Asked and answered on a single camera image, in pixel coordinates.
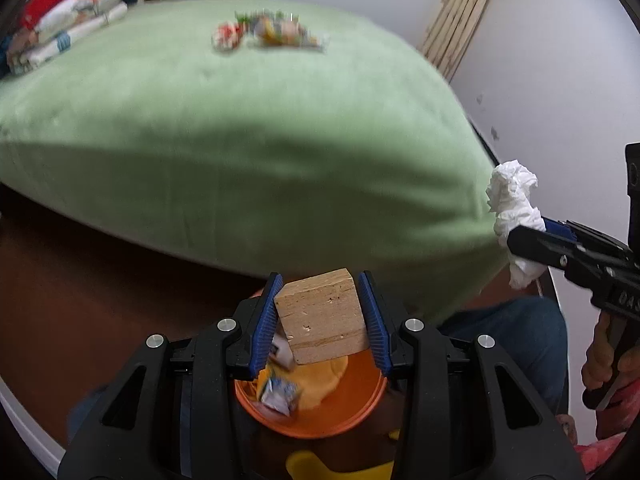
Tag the red and white wrapper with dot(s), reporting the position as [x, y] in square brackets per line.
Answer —
[227, 35]

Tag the person's right hand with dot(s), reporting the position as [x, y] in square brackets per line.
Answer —
[595, 360]

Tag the green snack bag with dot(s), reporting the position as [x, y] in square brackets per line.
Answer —
[247, 22]

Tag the pink slipper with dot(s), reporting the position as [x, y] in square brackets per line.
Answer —
[602, 455]

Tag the yellow slipper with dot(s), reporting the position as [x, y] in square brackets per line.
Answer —
[310, 465]

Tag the blue carton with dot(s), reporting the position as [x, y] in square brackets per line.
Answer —
[280, 397]

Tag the person's legs in jeans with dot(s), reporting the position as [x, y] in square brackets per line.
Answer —
[510, 340]

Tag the cream floral curtain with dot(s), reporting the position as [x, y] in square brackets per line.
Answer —
[462, 15]

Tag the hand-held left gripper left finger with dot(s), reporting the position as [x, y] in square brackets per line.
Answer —
[265, 325]

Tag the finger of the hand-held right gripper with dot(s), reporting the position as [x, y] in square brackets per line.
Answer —
[545, 247]
[562, 229]

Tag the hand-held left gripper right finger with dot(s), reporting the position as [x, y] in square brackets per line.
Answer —
[372, 325]

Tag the white tissue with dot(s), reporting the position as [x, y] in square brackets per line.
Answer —
[512, 200]

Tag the orange bucket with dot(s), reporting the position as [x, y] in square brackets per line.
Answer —
[345, 410]

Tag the yellow soft lump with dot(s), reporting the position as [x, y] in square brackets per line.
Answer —
[320, 380]

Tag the wooden block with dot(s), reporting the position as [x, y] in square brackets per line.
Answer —
[322, 315]

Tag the floral folded quilt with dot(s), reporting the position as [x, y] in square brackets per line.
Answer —
[85, 7]
[55, 45]

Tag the bed with green blanket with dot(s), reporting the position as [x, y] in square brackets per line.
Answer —
[250, 135]

